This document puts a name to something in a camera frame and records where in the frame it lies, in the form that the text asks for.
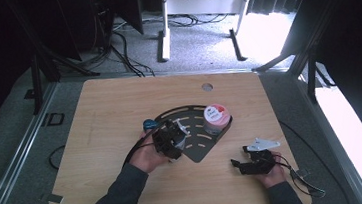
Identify left hand-held gripper cable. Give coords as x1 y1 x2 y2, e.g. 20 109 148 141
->
119 119 173 167

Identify black metal stand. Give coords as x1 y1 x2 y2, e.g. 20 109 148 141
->
247 16 338 110
4 0 104 118

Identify pink bottle with blue cap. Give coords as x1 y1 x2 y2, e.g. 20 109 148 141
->
139 117 161 147

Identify round table grommet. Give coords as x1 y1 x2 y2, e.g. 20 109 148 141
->
200 82 215 93

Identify grey tape piece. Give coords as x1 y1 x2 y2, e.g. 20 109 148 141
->
38 191 65 204

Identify black slotted corner shelf tray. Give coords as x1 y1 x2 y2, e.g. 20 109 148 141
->
152 100 238 167

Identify black floor cables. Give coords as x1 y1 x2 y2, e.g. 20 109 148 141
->
108 28 156 81

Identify black cable loop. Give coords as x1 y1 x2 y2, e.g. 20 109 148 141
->
47 144 70 172

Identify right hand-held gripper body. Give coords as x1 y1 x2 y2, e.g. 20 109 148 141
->
241 135 284 177

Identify black computer cabinet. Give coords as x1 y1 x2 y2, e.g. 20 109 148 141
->
55 0 119 62

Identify aluminium floor rail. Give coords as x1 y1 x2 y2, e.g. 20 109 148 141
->
295 68 362 204
0 81 70 204

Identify thin black floor cable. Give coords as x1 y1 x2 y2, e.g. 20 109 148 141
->
277 115 352 204

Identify black panel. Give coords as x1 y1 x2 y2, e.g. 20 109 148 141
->
112 0 145 38

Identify person's left hand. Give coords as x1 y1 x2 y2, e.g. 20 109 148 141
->
128 138 172 175

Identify pink round jar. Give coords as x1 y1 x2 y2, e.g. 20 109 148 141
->
200 101 232 137

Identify hand-held gripper cable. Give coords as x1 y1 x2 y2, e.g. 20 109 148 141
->
119 119 173 167
272 148 327 203

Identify right hand-held gripper cable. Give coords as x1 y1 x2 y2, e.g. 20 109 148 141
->
272 148 327 203

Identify bundle of floor cables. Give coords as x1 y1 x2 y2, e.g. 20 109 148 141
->
167 8 231 30

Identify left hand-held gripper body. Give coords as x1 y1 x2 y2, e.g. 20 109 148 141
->
150 116 193 159

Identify person's right hand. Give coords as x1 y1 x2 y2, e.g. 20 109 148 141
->
256 150 289 190

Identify white desk frame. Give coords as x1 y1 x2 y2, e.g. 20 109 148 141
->
151 0 261 70

